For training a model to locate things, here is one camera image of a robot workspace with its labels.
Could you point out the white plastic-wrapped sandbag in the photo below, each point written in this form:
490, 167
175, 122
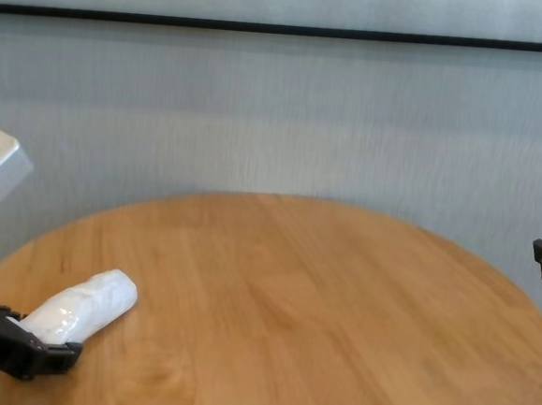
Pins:
89, 305

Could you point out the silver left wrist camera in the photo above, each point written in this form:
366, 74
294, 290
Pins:
1, 167

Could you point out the black horizontal rail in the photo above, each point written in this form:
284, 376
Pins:
284, 29

